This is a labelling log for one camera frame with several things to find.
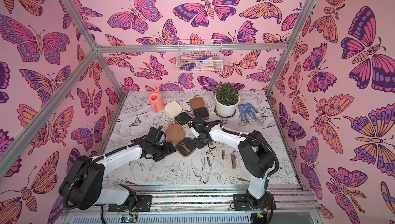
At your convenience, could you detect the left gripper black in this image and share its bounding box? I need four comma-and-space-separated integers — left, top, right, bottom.
152, 141, 178, 162

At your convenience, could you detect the tan brown clipper case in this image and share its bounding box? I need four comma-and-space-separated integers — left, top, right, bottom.
165, 124, 196, 158

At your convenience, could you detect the large brown nail clipper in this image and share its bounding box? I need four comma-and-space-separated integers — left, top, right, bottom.
181, 143, 190, 153

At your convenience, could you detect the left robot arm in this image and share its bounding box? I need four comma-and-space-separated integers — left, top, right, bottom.
59, 127, 176, 211

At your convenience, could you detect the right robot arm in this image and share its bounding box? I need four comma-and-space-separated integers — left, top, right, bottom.
187, 117, 280, 211

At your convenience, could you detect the dark brown clipper case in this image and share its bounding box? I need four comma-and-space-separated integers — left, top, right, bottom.
189, 97, 209, 120

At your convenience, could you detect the cream clipper case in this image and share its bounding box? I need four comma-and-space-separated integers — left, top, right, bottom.
164, 101, 192, 127

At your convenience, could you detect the gold nail clipper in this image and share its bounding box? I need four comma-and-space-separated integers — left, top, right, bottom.
209, 148, 215, 158

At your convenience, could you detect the long brown nail clipper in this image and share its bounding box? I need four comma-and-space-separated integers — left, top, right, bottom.
231, 153, 237, 169

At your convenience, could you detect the plant saucer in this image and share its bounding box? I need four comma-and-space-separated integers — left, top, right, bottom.
213, 108, 237, 119

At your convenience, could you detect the white potted green plant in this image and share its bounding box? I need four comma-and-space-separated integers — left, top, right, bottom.
214, 83, 240, 118

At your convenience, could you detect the pink watering can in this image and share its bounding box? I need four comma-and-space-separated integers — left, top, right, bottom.
148, 84, 165, 113

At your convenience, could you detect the blue gardening glove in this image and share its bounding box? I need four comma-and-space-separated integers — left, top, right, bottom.
238, 103, 259, 123

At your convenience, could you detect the white wire wall basket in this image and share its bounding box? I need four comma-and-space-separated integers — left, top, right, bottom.
174, 39, 224, 73

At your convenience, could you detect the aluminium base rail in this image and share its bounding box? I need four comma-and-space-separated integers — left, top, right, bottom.
59, 185, 326, 224

